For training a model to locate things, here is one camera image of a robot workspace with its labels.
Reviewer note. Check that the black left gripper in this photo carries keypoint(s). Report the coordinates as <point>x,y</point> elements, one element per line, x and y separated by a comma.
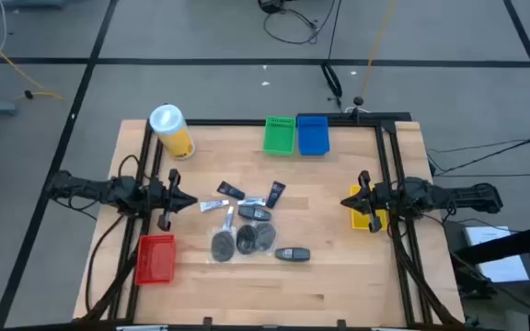
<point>169,202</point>

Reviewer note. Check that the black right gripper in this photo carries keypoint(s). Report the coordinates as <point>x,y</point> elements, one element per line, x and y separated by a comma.
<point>375,200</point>

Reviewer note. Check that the small white toothpaste tube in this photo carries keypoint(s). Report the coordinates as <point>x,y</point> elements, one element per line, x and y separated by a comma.
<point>229,216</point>
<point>213,206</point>
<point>251,201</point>

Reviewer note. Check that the black travel tube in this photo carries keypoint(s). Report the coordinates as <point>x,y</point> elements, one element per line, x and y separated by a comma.
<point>230,190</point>
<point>275,194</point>

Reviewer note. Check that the black brush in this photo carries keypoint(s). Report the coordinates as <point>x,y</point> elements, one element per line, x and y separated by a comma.
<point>222,246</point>
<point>246,239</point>
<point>265,236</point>

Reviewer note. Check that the grey travel deodorant bottle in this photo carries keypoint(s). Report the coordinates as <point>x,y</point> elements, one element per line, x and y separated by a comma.
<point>292,254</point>
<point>255,213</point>

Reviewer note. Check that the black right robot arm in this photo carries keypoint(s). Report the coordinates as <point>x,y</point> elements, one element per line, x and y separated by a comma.
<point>430,193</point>

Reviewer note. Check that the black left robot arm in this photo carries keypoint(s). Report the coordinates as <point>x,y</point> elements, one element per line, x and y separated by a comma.
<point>90,189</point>

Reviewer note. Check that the yellow plastic basket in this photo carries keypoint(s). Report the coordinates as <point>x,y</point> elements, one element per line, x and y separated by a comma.
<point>356,220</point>

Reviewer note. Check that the yellow canister with white lid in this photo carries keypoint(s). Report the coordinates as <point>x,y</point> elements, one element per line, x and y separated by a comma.
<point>175,138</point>

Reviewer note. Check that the red plastic basket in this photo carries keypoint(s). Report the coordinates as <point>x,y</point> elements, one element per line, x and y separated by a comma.
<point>155,259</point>

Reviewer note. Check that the blue plastic basket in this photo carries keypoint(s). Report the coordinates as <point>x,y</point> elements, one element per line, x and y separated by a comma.
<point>313,138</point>

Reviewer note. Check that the green plastic basket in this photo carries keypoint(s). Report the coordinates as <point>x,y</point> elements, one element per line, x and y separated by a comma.
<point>279,144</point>

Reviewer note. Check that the black metal beam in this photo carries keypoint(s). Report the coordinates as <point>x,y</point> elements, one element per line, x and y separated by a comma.
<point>513,239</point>

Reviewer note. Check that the white paper stack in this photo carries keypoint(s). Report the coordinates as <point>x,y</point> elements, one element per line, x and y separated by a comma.
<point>506,271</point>

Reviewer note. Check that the small black plug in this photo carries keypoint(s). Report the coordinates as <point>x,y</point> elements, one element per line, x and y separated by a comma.
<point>28,94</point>

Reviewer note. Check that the black floor device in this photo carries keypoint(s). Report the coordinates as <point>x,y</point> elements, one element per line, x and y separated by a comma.
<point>272,4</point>

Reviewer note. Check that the black aluminium table frame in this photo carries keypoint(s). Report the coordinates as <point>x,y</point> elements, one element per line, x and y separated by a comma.
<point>228,122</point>

